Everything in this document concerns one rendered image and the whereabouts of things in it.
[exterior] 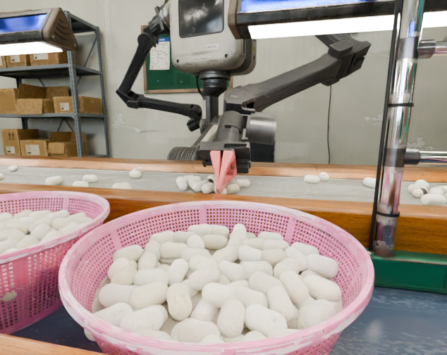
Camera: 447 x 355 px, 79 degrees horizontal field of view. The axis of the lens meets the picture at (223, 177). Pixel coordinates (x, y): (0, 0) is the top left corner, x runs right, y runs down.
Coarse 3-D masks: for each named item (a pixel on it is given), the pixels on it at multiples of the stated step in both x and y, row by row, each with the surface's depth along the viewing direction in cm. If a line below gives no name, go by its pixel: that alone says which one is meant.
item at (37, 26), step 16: (0, 16) 56; (16, 16) 56; (32, 16) 55; (48, 16) 53; (64, 16) 55; (0, 32) 55; (16, 32) 53; (32, 32) 52; (48, 32) 52; (64, 32) 56; (64, 48) 58
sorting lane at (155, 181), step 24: (0, 168) 87; (24, 168) 87; (48, 168) 87; (192, 192) 56; (240, 192) 56; (264, 192) 56; (288, 192) 56; (312, 192) 56; (336, 192) 56; (360, 192) 56; (408, 192) 56
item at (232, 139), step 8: (224, 128) 56; (232, 128) 56; (216, 136) 56; (224, 136) 55; (232, 136) 55; (240, 136) 57; (200, 144) 53; (232, 144) 52; (240, 144) 52; (248, 144) 52; (240, 152) 54; (248, 152) 52; (208, 160) 57
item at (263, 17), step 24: (240, 0) 45; (264, 0) 44; (288, 0) 44; (312, 0) 43; (336, 0) 42; (360, 0) 41; (384, 0) 40; (432, 0) 38; (240, 24) 44; (264, 24) 44
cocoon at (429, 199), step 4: (424, 196) 46; (428, 196) 46; (432, 196) 46; (436, 196) 46; (440, 196) 46; (424, 200) 46; (428, 200) 46; (432, 200) 46; (436, 200) 45; (440, 200) 45; (444, 200) 45; (424, 204) 47; (428, 204) 46; (432, 204) 46; (436, 204) 46; (440, 204) 46
